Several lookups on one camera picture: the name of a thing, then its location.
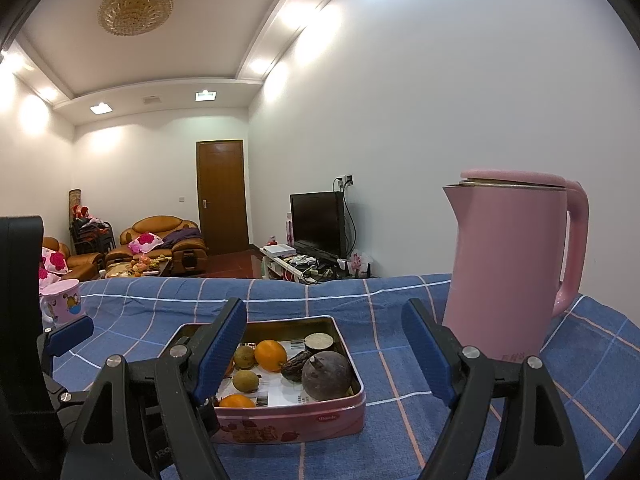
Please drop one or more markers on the printed paper sheet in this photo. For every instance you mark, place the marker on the printed paper sheet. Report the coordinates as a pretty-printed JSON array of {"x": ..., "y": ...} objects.
[{"x": 280, "y": 395}]

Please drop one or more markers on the cluttered coffee table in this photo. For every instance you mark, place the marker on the cluttered coffee table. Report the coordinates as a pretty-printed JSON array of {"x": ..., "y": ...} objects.
[{"x": 135, "y": 267}]

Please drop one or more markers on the brown leather sofa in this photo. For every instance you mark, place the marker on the brown leather sofa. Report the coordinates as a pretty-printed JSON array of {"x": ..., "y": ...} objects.
[{"x": 85, "y": 262}]

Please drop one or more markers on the cut taro piece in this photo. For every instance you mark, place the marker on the cut taro piece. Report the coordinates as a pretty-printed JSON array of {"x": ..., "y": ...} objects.
[{"x": 320, "y": 344}]

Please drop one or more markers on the brown leather armchair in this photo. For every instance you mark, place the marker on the brown leather armchair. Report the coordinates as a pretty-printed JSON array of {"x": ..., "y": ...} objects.
[{"x": 155, "y": 222}]

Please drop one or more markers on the pink tin box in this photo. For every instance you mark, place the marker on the pink tin box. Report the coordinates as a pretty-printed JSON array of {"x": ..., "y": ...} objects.
[{"x": 290, "y": 420}]

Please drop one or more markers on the pink tall box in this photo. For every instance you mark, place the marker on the pink tall box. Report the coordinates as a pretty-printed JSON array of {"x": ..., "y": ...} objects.
[{"x": 290, "y": 227}]

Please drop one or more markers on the brown wooden door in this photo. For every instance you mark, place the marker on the brown wooden door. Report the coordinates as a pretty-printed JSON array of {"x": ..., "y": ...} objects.
[{"x": 222, "y": 195}]

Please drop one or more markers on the pink floral cushion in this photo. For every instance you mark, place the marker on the pink floral cushion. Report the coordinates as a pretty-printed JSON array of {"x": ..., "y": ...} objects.
[
  {"x": 145, "y": 242},
  {"x": 44, "y": 277},
  {"x": 55, "y": 260}
]

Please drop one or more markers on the round crystal ceiling lamp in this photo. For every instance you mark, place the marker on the round crystal ceiling lamp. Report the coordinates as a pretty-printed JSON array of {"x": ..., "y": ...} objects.
[{"x": 135, "y": 9}]

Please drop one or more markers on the pink electric kettle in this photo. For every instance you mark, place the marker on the pink electric kettle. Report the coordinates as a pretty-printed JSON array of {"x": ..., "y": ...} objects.
[{"x": 505, "y": 270}]

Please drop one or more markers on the ceiling air vent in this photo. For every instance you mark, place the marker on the ceiling air vent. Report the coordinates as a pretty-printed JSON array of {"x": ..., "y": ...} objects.
[{"x": 151, "y": 100}]

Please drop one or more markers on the white television stand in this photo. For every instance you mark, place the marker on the white television stand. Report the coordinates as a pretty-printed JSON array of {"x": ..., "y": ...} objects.
[{"x": 277, "y": 265}]

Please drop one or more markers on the black television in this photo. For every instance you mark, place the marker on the black television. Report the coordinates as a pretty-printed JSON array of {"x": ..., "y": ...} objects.
[{"x": 317, "y": 222}]

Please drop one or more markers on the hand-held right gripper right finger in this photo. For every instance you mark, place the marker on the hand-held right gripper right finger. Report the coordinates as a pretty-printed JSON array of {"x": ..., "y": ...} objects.
[{"x": 427, "y": 355}]

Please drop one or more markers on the pink cartoon mug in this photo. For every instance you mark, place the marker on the pink cartoon mug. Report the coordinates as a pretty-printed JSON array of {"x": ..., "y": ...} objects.
[{"x": 65, "y": 305}]

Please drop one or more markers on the small dark brown fruit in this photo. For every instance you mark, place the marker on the small dark brown fruit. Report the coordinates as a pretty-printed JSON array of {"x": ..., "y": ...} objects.
[{"x": 295, "y": 366}]

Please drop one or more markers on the brown kiwi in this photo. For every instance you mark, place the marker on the brown kiwi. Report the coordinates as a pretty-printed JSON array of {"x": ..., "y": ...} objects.
[
  {"x": 245, "y": 381},
  {"x": 245, "y": 357}
]

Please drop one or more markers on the black router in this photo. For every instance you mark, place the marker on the black router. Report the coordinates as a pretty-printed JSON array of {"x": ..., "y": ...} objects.
[{"x": 361, "y": 270}]

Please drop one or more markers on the wall power socket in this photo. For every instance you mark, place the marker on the wall power socket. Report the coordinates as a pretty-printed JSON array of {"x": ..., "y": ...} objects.
[{"x": 345, "y": 180}]

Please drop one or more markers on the rolled brown mat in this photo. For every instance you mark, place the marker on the rolled brown mat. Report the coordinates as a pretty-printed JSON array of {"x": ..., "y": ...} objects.
[{"x": 75, "y": 202}]

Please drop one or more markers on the blue checked bed sheet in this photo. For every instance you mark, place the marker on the blue checked bed sheet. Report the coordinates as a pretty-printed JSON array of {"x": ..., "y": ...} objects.
[{"x": 325, "y": 300}]

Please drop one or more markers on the white set-top box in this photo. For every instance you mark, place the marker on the white set-top box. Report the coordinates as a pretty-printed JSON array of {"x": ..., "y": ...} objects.
[{"x": 279, "y": 250}]

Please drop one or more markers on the purple blanket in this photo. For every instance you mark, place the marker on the purple blanket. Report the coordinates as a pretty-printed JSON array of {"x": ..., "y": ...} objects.
[{"x": 180, "y": 237}]

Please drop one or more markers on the orange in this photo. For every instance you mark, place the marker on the orange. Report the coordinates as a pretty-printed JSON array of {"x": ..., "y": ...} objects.
[
  {"x": 237, "y": 401},
  {"x": 270, "y": 355}
]

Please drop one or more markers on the square ceiling light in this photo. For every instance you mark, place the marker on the square ceiling light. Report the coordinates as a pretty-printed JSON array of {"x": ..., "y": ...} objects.
[
  {"x": 206, "y": 95},
  {"x": 101, "y": 108}
]

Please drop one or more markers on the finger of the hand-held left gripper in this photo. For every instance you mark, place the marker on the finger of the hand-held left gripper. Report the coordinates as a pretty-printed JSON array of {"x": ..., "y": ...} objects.
[
  {"x": 72, "y": 332},
  {"x": 65, "y": 396}
]

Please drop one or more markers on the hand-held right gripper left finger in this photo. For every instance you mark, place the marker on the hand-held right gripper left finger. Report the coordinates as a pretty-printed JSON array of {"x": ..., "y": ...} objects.
[{"x": 220, "y": 355}]

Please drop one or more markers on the large dark purple fruit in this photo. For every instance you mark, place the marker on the large dark purple fruit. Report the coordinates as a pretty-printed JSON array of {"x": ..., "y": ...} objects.
[{"x": 327, "y": 377}]

